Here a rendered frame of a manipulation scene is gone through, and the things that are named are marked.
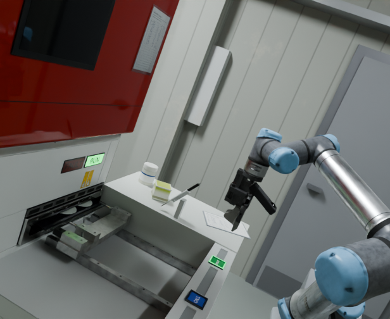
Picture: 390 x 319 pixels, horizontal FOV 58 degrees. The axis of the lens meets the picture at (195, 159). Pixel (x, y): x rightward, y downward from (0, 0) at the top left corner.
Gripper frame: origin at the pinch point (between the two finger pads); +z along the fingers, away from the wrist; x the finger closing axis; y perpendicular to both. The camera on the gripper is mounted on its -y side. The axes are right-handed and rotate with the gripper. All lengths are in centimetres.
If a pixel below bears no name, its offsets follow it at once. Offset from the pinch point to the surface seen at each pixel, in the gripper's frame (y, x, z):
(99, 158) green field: 58, -3, 0
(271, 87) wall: 27, -187, -54
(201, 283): 2.2, 16.0, 15.0
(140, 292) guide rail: 18.1, 19.0, 26.4
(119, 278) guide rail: 26.6, 19.0, 25.7
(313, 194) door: -40, -183, 13
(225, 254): -0.1, -10.0, 15.0
